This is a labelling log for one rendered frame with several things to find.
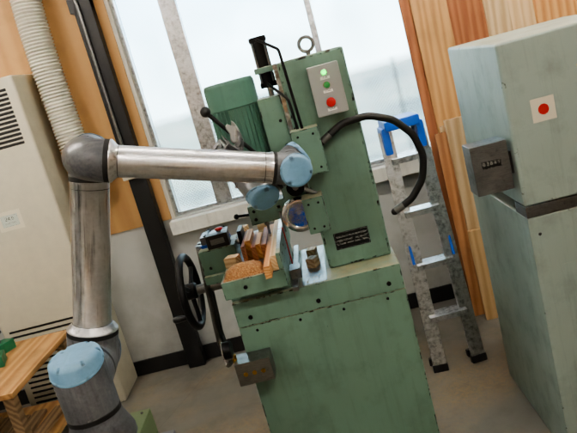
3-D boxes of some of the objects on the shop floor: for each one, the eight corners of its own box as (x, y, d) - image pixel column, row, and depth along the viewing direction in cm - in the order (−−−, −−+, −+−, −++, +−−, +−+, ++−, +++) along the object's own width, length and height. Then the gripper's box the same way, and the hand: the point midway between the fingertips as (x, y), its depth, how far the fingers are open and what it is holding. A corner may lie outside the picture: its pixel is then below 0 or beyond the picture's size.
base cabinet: (292, 436, 281) (247, 284, 265) (425, 406, 277) (387, 249, 261) (291, 506, 237) (237, 329, 221) (449, 472, 233) (405, 288, 217)
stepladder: (427, 363, 314) (367, 122, 301) (478, 350, 314) (420, 108, 300) (435, 375, 298) (372, 121, 284) (489, 361, 297) (428, 106, 284)
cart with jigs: (1, 442, 349) (-44, 333, 335) (102, 419, 344) (61, 308, 330) (-68, 529, 285) (-126, 399, 271) (54, 503, 280) (1, 368, 266)
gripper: (250, 137, 196) (222, 106, 210) (209, 187, 200) (185, 154, 213) (268, 149, 203) (240, 118, 216) (228, 198, 206) (203, 164, 220)
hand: (218, 139), depth 217 cm, fingers open, 14 cm apart
